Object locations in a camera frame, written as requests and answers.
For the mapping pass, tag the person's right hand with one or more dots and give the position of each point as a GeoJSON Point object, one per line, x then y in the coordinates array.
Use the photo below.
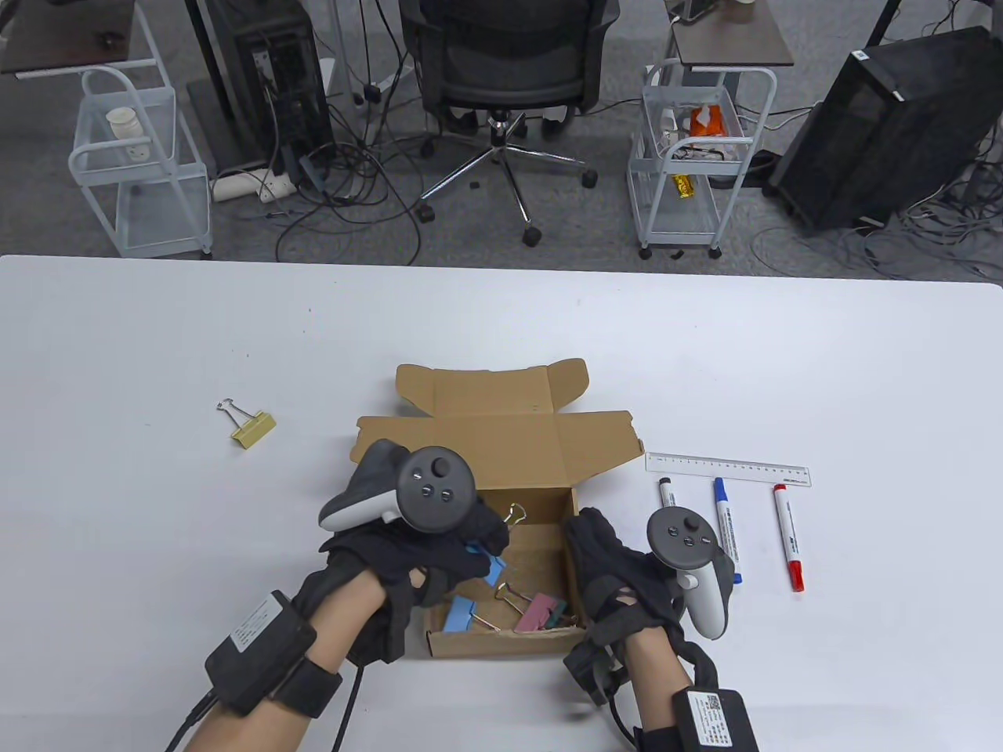
{"type": "Point", "coordinates": [619, 580]}

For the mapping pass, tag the person's left hand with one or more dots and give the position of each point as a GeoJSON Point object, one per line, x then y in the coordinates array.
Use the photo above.
{"type": "Point", "coordinates": [439, 552]}

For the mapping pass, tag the blue binder clip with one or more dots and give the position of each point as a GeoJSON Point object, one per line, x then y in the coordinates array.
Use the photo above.
{"type": "Point", "coordinates": [494, 570]}
{"type": "Point", "coordinates": [458, 615]}

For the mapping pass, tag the green binder clip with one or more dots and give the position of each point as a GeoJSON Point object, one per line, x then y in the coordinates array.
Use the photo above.
{"type": "Point", "coordinates": [563, 615]}

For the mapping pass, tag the pink binder clip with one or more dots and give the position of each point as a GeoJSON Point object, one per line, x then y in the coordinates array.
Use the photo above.
{"type": "Point", "coordinates": [537, 615]}

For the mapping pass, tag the black marker pen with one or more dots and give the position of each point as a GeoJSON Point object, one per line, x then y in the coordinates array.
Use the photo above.
{"type": "Point", "coordinates": [668, 492]}

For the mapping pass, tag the blue marker pen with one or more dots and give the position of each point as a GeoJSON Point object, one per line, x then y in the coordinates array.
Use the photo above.
{"type": "Point", "coordinates": [725, 525]}

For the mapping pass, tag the brown cardboard mailer box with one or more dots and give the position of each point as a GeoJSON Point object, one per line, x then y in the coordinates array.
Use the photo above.
{"type": "Point", "coordinates": [501, 446]}

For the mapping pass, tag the clear plastic ruler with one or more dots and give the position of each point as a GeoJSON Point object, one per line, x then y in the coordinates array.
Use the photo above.
{"type": "Point", "coordinates": [729, 468]}

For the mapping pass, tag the red marker pen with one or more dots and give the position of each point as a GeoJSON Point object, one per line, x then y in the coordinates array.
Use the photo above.
{"type": "Point", "coordinates": [787, 533]}

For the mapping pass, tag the yellow binder clip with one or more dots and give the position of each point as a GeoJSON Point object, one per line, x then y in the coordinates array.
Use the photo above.
{"type": "Point", "coordinates": [255, 431]}

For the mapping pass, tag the person's right forearm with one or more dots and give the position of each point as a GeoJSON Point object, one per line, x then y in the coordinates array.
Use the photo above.
{"type": "Point", "coordinates": [658, 674]}

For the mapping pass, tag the person's left forearm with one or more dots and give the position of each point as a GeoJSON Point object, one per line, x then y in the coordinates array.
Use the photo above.
{"type": "Point", "coordinates": [345, 619]}

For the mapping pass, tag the black wrist sensor box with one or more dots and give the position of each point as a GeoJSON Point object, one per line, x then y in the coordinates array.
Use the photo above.
{"type": "Point", "coordinates": [258, 650]}
{"type": "Point", "coordinates": [721, 721]}

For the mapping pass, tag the open black computer tower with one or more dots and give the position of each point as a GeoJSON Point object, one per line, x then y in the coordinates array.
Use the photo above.
{"type": "Point", "coordinates": [282, 78]}

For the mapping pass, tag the black mesh office chair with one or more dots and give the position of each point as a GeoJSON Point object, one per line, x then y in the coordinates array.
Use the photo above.
{"type": "Point", "coordinates": [509, 55]}

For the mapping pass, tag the grey white handheld controller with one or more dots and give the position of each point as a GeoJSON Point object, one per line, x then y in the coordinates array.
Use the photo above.
{"type": "Point", "coordinates": [435, 486]}
{"type": "Point", "coordinates": [682, 536]}

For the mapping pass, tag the yellow snack packet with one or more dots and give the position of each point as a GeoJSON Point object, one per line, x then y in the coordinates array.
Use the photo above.
{"type": "Point", "coordinates": [684, 186]}

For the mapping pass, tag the white power strip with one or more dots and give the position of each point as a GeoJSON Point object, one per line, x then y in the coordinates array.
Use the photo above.
{"type": "Point", "coordinates": [243, 186]}

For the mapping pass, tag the orange snack packet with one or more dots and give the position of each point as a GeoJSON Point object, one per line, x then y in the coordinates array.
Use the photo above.
{"type": "Point", "coordinates": [707, 121]}

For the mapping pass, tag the white power adapter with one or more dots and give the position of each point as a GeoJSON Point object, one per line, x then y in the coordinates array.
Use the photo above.
{"type": "Point", "coordinates": [139, 150]}

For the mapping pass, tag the black mesh computer tower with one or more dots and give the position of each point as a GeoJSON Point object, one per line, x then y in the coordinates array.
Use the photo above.
{"type": "Point", "coordinates": [885, 133]}

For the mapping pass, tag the small brown desk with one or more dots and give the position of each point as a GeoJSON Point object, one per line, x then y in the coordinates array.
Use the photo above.
{"type": "Point", "coordinates": [729, 43]}

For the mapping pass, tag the dark wooden desk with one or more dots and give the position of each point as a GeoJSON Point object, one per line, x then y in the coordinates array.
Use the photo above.
{"type": "Point", "coordinates": [55, 31]}

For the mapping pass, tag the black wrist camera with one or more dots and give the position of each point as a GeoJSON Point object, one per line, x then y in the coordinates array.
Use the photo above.
{"type": "Point", "coordinates": [384, 638]}
{"type": "Point", "coordinates": [588, 666]}

